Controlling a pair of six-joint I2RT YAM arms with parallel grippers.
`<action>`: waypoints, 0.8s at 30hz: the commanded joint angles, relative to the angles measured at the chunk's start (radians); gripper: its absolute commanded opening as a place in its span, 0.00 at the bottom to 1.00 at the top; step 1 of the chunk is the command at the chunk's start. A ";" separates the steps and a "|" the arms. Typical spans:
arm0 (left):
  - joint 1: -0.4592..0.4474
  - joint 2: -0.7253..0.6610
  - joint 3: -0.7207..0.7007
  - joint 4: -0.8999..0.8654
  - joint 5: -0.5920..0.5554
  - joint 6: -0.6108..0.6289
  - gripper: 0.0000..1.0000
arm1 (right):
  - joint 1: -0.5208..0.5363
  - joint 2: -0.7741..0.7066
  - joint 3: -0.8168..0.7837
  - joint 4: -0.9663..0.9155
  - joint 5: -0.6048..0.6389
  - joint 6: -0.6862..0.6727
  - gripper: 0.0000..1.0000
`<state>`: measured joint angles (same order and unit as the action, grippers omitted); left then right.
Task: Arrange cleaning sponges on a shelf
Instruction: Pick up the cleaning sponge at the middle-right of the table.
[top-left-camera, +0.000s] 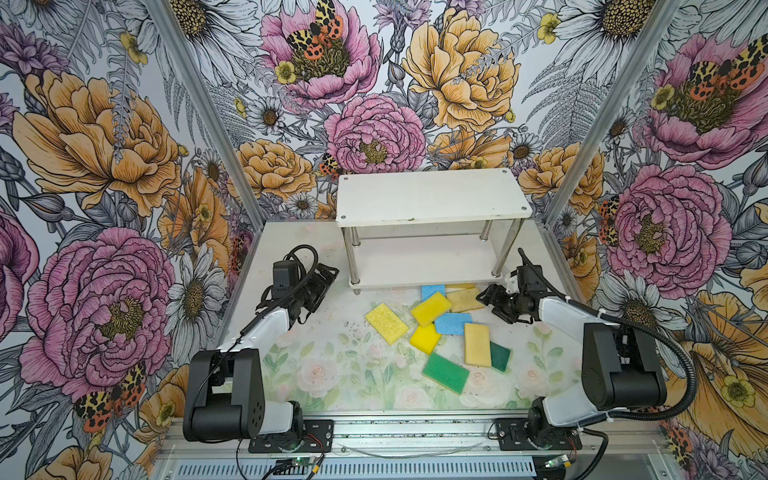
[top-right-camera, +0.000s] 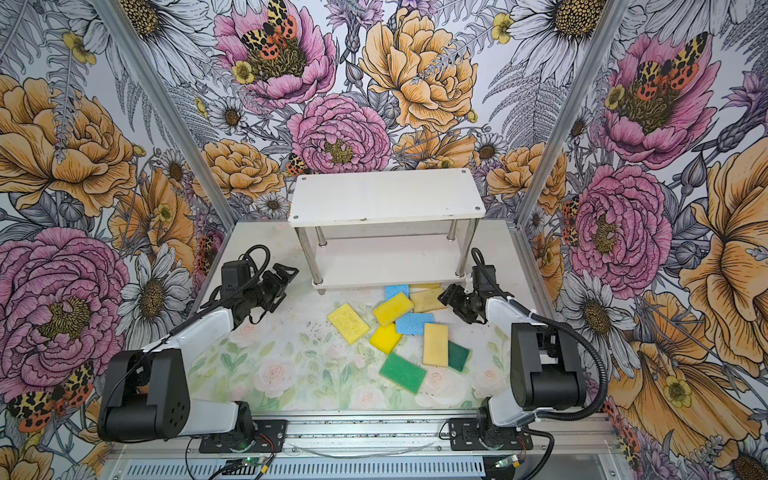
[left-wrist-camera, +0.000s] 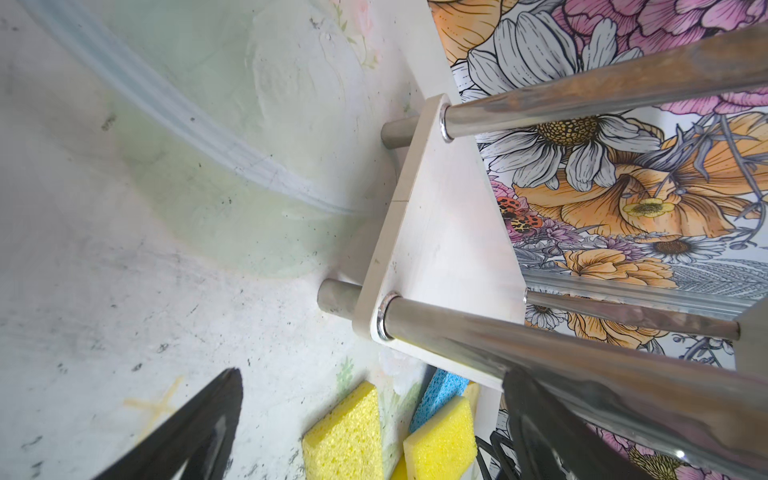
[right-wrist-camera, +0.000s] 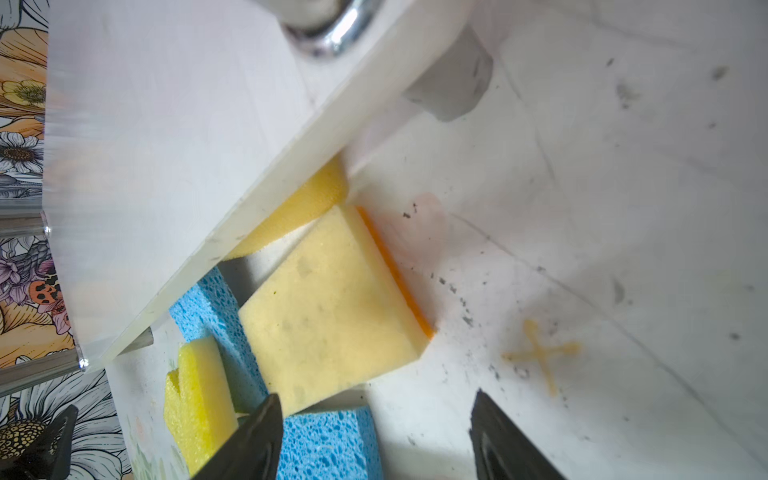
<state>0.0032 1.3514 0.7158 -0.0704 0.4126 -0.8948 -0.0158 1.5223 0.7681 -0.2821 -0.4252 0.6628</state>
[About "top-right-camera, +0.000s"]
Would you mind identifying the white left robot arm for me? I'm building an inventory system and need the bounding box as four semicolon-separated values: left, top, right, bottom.
97;260;299;448

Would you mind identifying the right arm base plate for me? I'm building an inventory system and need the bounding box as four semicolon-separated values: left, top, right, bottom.
447;417;533;451

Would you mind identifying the green circuit board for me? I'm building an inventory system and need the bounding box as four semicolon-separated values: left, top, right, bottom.
226;456;268;468

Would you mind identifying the light blue sponge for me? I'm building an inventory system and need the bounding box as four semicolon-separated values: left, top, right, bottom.
395;313;434;336

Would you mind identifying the yellow sponge green underside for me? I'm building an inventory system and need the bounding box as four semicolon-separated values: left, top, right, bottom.
373;293;414;327

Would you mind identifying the tan beige sponge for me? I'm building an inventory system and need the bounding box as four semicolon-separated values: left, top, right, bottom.
410;287;445;313

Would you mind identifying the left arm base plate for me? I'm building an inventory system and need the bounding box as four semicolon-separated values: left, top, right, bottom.
198;420;288;454

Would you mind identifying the dark green sponge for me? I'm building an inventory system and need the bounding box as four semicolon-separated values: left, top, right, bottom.
448;341;471;373

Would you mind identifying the white two-tier shelf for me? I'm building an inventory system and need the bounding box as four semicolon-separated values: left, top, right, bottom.
289;168;486;292

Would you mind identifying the yellow sponge near shelf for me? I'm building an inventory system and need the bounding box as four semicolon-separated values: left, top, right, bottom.
409;283;441;290

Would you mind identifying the white vented cable duct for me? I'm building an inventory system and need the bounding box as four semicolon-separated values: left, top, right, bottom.
114;456;486;479

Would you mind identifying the bright yellow sponge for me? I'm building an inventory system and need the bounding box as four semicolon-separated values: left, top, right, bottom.
369;323;402;355

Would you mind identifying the small blue sponge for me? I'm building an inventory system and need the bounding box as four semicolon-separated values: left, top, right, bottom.
385;284;410;300

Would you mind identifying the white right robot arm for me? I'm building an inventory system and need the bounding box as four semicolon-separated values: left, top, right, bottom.
438;266;603;451

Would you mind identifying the black corrugated right cable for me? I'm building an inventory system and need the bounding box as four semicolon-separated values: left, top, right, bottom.
470;247;609;422

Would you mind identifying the aluminium front rail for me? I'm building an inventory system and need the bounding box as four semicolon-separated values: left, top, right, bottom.
107;410;620;467

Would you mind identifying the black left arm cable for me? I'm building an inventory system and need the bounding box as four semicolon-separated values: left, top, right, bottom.
116;244;272;385

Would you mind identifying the pale yellow porous sponge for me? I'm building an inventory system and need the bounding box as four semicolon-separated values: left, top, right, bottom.
327;303;370;345

